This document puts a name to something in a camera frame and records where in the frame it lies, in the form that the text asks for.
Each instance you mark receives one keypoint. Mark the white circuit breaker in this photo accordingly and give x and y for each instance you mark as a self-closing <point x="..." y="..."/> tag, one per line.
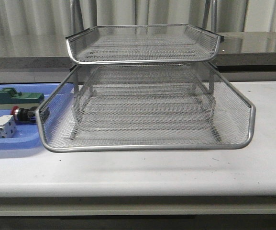
<point x="7" y="126"/>

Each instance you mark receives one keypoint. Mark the silver mesh tray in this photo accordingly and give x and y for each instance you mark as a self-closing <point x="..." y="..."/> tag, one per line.
<point x="234" y="118"/>
<point x="145" y="112"/>
<point x="124" y="44"/>

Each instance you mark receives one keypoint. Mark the blue plastic tray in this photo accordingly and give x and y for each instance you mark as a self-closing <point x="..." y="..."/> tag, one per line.
<point x="20" y="141"/>

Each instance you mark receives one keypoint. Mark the silver wire rack frame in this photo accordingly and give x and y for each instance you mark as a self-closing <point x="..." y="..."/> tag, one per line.
<point x="184" y="78"/>

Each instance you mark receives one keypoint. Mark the red emergency push button switch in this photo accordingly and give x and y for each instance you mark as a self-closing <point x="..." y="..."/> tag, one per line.
<point x="24" y="115"/>

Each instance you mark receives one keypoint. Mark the grey background counter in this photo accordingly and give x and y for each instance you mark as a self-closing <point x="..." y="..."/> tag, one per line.
<point x="243" y="56"/>

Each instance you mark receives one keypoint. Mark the green and beige electrical module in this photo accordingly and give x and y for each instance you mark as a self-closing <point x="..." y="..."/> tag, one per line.
<point x="9" y="98"/>

